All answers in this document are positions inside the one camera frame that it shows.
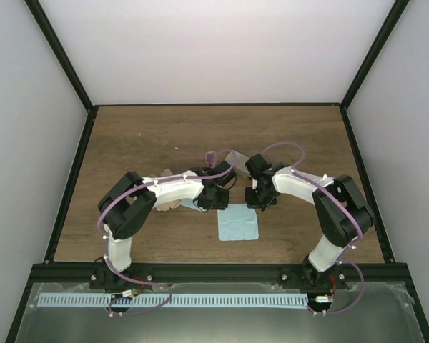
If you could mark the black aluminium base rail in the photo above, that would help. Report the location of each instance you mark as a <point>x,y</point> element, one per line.
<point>98,276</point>

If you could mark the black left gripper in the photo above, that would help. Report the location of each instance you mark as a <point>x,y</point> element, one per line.
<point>221,206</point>

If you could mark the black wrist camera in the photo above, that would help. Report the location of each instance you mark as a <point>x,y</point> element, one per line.
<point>229,175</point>
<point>257,164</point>

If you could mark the light blue cleaning cloth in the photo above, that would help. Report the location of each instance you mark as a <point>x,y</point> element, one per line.
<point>188,203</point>

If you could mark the beige glasses case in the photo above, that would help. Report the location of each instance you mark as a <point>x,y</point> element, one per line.
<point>168,205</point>

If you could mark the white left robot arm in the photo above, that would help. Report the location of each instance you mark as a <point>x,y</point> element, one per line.
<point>125,208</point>

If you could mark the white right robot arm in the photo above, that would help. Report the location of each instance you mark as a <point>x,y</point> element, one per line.
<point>343,213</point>

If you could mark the pink transparent sunglasses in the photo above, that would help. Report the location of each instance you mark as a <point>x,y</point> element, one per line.
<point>211,158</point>

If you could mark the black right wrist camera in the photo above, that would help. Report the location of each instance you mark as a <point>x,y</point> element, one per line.
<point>257,164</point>

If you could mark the light blue slotted cable duct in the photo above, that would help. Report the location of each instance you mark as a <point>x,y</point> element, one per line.
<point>144,301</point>

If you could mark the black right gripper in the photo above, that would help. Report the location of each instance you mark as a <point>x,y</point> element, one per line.
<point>251,203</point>

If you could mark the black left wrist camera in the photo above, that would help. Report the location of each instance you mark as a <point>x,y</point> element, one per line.
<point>229,175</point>

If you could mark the grey hard glasses case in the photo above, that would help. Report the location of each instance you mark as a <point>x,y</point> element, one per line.
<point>238,160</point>

